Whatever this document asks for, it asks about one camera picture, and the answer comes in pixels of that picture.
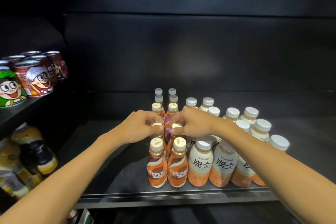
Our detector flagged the person's left hand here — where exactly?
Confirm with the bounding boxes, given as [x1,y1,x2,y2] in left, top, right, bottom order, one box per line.
[114,110,165,144]

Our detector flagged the row of yellow dark label bottles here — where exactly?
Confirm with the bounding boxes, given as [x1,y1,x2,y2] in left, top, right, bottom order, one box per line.
[0,122,59,200]

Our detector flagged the person's left forearm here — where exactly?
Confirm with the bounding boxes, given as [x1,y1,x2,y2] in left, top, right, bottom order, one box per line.
[0,132,126,224]

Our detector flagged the black metal drinks rack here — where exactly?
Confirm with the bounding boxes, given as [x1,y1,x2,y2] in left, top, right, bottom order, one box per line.
[0,0,92,224]

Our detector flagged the person's right hand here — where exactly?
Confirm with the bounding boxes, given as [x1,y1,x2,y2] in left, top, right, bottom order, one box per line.
[168,107,235,137]

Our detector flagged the group of cartoon drink cans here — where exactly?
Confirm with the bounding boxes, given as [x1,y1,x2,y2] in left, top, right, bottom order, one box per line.
[0,50,69,108]

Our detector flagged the person's right forearm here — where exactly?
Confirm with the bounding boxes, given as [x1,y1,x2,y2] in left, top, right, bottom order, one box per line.
[223,124,336,224]

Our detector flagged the row of white green cartons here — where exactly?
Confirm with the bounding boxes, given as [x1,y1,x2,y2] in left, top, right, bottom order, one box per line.
[67,208,94,224]

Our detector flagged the black shelf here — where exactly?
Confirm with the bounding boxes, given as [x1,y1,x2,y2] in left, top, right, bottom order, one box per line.
[57,0,336,224]

